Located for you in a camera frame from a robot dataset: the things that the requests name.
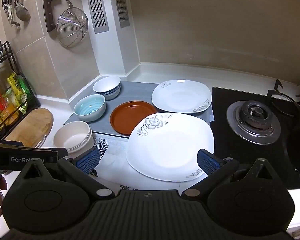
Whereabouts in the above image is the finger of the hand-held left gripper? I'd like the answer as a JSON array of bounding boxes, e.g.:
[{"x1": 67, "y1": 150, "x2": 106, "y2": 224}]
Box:
[{"x1": 0, "y1": 140, "x2": 68, "y2": 159}]

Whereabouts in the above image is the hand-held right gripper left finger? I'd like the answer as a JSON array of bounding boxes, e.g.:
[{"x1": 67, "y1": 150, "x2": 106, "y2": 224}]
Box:
[{"x1": 19, "y1": 147, "x2": 115, "y2": 200}]

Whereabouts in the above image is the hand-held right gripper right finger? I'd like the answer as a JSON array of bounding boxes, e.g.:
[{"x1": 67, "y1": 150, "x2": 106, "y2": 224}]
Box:
[{"x1": 181, "y1": 149, "x2": 278, "y2": 200}]

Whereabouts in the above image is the large white floral plate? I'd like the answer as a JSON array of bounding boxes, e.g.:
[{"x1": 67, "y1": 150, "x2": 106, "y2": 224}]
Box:
[{"x1": 126, "y1": 113, "x2": 215, "y2": 182}]

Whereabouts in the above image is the light blue ribbed bowl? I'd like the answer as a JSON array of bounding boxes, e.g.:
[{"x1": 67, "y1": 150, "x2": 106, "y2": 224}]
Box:
[{"x1": 73, "y1": 94, "x2": 106, "y2": 122}]

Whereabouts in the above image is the cream bowl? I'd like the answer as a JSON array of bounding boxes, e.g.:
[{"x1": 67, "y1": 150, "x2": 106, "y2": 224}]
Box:
[{"x1": 53, "y1": 121, "x2": 94, "y2": 154}]

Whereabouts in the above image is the black and white patterned cloth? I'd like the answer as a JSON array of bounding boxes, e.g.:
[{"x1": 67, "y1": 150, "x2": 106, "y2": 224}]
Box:
[{"x1": 89, "y1": 135, "x2": 138, "y2": 191}]

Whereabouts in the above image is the black glass gas stove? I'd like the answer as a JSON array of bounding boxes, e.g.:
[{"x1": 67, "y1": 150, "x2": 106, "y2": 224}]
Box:
[{"x1": 211, "y1": 87, "x2": 300, "y2": 189}]

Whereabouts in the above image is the wooden cutting board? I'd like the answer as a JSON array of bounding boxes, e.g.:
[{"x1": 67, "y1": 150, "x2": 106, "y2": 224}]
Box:
[{"x1": 5, "y1": 108, "x2": 54, "y2": 148}]

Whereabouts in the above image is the yellow-labelled jar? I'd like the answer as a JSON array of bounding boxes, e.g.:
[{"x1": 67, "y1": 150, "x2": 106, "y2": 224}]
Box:
[{"x1": 0, "y1": 90, "x2": 20, "y2": 126}]

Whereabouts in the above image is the brown round plate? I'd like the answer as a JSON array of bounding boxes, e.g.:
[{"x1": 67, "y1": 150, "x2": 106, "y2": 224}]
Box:
[{"x1": 110, "y1": 101, "x2": 158, "y2": 137}]

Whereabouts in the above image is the gas burner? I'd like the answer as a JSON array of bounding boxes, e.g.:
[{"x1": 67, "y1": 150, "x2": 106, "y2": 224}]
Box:
[{"x1": 226, "y1": 100, "x2": 282, "y2": 145}]

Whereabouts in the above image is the green packet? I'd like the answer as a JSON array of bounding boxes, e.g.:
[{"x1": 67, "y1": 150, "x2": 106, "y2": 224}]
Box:
[{"x1": 16, "y1": 76, "x2": 32, "y2": 113}]

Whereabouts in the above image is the small white floral plate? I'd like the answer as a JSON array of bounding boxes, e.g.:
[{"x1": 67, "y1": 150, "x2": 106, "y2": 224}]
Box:
[{"x1": 151, "y1": 79, "x2": 212, "y2": 113}]

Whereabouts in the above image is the yellow packet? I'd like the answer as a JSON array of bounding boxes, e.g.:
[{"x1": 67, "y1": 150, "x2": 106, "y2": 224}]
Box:
[{"x1": 7, "y1": 72, "x2": 24, "y2": 108}]

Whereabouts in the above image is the white bowl with blue pattern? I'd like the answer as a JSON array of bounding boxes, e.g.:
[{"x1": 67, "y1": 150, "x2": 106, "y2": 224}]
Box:
[{"x1": 93, "y1": 76, "x2": 121, "y2": 101}]

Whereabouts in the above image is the grey mat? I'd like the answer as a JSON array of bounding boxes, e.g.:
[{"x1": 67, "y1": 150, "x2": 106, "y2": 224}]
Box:
[{"x1": 64, "y1": 80, "x2": 213, "y2": 137}]

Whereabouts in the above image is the black pan support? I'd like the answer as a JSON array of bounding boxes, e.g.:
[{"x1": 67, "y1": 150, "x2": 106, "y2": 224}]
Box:
[{"x1": 266, "y1": 78, "x2": 300, "y2": 124}]

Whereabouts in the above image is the metal hanging utensil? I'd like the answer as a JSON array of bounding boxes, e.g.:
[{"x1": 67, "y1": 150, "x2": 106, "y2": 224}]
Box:
[{"x1": 1, "y1": 0, "x2": 20, "y2": 27}]

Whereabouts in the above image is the metal ladle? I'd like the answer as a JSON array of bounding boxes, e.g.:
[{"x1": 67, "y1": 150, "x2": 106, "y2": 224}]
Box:
[{"x1": 14, "y1": 0, "x2": 31, "y2": 22}]

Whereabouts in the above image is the metal vent grille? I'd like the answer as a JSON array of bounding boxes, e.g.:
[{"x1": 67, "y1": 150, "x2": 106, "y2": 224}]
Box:
[
  {"x1": 112, "y1": 0, "x2": 131, "y2": 29},
  {"x1": 84, "y1": 0, "x2": 109, "y2": 34}
]

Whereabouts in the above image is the black wire rack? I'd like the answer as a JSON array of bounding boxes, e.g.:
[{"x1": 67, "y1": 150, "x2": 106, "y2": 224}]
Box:
[{"x1": 0, "y1": 41, "x2": 40, "y2": 140}]

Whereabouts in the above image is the wire mesh skimmer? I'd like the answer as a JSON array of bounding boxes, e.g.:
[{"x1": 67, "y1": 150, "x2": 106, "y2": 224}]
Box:
[{"x1": 56, "y1": 0, "x2": 89, "y2": 48}]

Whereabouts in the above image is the cleaver with wooden handle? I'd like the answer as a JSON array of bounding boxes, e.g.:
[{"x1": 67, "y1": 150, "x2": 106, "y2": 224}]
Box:
[{"x1": 42, "y1": 0, "x2": 62, "y2": 33}]

